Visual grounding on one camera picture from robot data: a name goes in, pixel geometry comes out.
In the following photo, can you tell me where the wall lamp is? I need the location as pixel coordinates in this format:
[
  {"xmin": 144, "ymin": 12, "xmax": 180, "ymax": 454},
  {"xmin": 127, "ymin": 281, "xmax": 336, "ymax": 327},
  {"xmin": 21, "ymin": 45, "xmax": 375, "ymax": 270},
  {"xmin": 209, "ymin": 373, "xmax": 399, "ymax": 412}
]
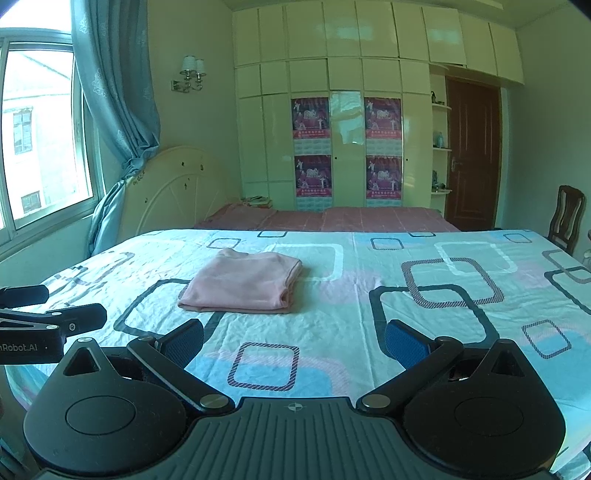
[{"xmin": 170, "ymin": 55, "xmax": 208, "ymax": 93}]

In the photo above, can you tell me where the cream wardrobe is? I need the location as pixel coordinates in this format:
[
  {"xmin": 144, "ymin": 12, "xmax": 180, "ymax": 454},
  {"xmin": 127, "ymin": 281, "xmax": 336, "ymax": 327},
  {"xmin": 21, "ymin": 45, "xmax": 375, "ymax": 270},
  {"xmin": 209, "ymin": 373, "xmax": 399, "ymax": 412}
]
[{"xmin": 232, "ymin": 0, "xmax": 526, "ymax": 214}]

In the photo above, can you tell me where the patterned bed sheet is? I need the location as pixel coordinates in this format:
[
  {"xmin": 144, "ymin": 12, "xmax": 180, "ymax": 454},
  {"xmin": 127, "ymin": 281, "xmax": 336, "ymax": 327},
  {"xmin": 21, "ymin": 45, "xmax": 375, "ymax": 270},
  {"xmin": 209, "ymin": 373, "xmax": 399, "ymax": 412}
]
[{"xmin": 4, "ymin": 228, "xmax": 591, "ymax": 480}]

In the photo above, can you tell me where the window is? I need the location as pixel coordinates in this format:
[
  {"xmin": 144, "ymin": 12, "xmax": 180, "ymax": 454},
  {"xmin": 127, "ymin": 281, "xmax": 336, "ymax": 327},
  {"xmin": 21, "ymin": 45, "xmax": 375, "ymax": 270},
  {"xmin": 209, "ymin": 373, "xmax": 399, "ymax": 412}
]
[{"xmin": 0, "ymin": 28, "xmax": 101, "ymax": 252}]

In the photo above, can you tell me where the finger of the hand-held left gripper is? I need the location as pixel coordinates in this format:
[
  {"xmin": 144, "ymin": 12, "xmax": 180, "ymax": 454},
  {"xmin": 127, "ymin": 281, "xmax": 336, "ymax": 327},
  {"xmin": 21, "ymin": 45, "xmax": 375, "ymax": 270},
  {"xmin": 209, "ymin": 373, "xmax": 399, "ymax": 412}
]
[
  {"xmin": 0, "ymin": 285, "xmax": 51, "ymax": 309},
  {"xmin": 0, "ymin": 303, "xmax": 108, "ymax": 345}
]

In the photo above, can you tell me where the blue curtain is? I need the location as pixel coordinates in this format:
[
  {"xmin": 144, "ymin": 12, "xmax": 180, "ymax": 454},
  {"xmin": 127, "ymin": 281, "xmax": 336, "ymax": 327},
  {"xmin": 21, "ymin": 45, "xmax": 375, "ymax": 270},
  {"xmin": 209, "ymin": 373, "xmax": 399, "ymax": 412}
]
[{"xmin": 71, "ymin": 0, "xmax": 161, "ymax": 257}]

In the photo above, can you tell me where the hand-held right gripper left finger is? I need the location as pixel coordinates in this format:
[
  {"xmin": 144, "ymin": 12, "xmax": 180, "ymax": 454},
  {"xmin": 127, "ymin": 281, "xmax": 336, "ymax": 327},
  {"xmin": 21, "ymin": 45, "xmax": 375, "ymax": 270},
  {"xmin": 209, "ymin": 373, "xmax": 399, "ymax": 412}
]
[{"xmin": 59, "ymin": 319, "xmax": 237, "ymax": 415}]

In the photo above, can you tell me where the brown wooden door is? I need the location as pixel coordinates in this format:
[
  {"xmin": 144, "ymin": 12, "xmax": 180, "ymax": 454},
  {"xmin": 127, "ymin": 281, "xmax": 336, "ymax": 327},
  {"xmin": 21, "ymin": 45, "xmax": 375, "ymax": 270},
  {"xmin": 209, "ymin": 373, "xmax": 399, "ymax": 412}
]
[{"xmin": 444, "ymin": 76, "xmax": 502, "ymax": 232}]

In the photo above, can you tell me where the cream headboard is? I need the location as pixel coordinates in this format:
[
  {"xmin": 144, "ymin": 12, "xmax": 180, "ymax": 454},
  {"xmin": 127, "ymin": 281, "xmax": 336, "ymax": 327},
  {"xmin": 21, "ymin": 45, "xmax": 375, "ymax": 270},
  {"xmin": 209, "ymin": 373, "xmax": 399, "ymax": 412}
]
[{"xmin": 115, "ymin": 145, "xmax": 242, "ymax": 241}]

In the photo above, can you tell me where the red plaid blanket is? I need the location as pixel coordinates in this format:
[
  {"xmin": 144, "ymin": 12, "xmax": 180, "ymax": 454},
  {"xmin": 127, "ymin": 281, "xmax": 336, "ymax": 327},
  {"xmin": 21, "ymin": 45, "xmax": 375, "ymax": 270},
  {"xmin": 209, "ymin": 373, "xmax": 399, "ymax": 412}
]
[{"xmin": 194, "ymin": 205, "xmax": 462, "ymax": 233}]

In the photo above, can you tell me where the pink sweater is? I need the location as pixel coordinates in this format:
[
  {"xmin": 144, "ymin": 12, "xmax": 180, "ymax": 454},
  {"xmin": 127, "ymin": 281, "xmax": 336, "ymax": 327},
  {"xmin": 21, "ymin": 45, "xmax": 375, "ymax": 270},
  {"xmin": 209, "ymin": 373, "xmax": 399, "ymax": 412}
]
[{"xmin": 178, "ymin": 248, "xmax": 304, "ymax": 315}]

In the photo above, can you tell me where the purple wall poster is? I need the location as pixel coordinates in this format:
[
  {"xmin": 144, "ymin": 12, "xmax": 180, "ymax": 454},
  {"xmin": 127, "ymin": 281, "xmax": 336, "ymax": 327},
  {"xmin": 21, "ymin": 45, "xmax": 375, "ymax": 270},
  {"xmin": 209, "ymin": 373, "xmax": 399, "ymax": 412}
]
[
  {"xmin": 363, "ymin": 95, "xmax": 403, "ymax": 154},
  {"xmin": 294, "ymin": 154, "xmax": 334, "ymax": 208},
  {"xmin": 366, "ymin": 155, "xmax": 404, "ymax": 207},
  {"xmin": 291, "ymin": 96, "xmax": 332, "ymax": 154}
]

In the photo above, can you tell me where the dark wooden chair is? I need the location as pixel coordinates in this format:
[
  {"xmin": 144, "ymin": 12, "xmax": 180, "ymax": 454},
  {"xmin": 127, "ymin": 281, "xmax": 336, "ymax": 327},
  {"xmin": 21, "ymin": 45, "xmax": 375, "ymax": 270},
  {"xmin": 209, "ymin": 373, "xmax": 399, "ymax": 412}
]
[{"xmin": 547, "ymin": 185, "xmax": 587, "ymax": 256}]

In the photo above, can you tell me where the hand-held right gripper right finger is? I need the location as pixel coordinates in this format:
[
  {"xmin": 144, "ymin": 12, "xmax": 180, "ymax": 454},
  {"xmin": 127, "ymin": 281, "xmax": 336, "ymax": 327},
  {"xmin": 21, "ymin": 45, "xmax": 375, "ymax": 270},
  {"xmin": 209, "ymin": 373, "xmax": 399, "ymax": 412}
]
[{"xmin": 357, "ymin": 319, "xmax": 533, "ymax": 412}]

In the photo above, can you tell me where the corner shelf unit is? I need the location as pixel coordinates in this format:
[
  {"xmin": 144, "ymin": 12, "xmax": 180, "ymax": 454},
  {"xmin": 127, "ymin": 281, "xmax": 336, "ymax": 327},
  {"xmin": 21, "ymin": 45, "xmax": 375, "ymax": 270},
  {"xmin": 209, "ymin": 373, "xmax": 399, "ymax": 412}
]
[{"xmin": 430, "ymin": 90, "xmax": 454, "ymax": 214}]

